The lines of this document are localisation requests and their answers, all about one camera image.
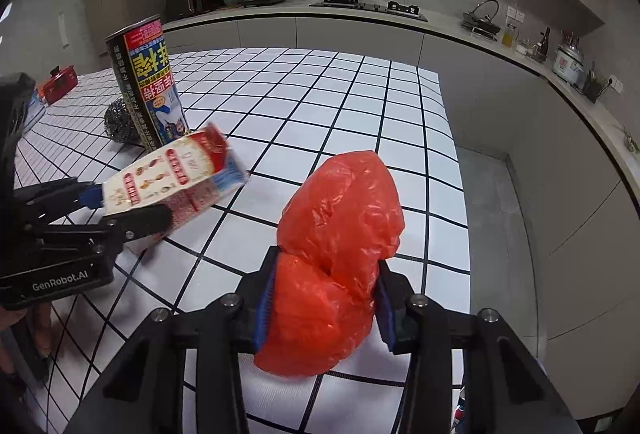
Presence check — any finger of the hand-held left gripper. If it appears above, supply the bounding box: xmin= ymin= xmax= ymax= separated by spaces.
xmin=14 ymin=179 xmax=107 ymax=222
xmin=34 ymin=204 xmax=173 ymax=248

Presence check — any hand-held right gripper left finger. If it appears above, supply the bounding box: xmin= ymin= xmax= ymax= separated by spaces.
xmin=65 ymin=245 xmax=278 ymax=434

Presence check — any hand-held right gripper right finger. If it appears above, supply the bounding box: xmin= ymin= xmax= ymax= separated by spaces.
xmin=375 ymin=261 xmax=581 ymax=434

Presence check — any printed paper carton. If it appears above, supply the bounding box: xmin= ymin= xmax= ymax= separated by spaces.
xmin=102 ymin=124 xmax=251 ymax=252

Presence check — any red plastic bag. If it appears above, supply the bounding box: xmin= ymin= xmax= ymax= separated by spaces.
xmin=252 ymin=150 xmax=405 ymax=377

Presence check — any person's left hand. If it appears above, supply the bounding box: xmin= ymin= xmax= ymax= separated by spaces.
xmin=34 ymin=303 xmax=53 ymax=359

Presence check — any steel wool scrubber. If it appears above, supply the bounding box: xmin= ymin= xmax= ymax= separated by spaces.
xmin=104 ymin=96 xmax=146 ymax=145

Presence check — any white jar with blue label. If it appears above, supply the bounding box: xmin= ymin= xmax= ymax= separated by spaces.
xmin=22 ymin=89 xmax=47 ymax=132

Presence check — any red small appliance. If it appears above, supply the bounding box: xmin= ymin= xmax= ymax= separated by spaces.
xmin=37 ymin=65 xmax=78 ymax=106

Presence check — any tall printed can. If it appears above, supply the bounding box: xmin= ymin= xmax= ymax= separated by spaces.
xmin=105 ymin=15 xmax=190 ymax=151

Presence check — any white checked tablecloth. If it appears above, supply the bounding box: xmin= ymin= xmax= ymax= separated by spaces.
xmin=10 ymin=48 xmax=471 ymax=434

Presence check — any black utensil holder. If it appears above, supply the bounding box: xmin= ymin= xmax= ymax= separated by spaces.
xmin=582 ymin=61 xmax=603 ymax=104

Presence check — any black gas stove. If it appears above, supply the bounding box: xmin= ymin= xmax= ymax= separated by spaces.
xmin=310 ymin=0 xmax=430 ymax=22

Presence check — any metal kettle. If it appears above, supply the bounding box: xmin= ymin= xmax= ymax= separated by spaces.
xmin=462 ymin=0 xmax=502 ymax=41

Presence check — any white rice cooker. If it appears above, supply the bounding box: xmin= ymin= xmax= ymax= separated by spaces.
xmin=552 ymin=43 xmax=587 ymax=89

